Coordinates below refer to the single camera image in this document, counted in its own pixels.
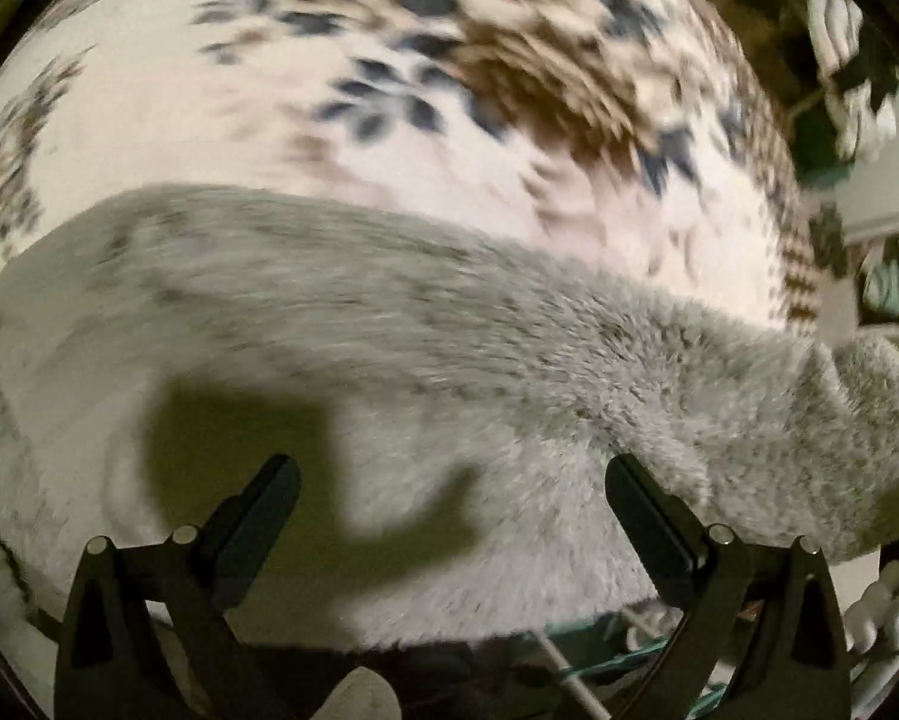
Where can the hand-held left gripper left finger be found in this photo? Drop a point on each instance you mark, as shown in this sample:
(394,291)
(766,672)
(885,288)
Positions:
(265,499)

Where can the grey fluffy blanket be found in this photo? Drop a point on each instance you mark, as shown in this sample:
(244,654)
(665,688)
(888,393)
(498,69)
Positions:
(449,360)

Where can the floral printed blanket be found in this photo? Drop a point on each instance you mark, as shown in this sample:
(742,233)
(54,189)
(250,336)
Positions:
(284,105)

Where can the green white patterned bedsheet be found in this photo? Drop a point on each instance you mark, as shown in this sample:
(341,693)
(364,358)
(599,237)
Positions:
(606,664)

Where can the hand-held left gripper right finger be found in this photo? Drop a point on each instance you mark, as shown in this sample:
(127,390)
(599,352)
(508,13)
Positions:
(640,499)

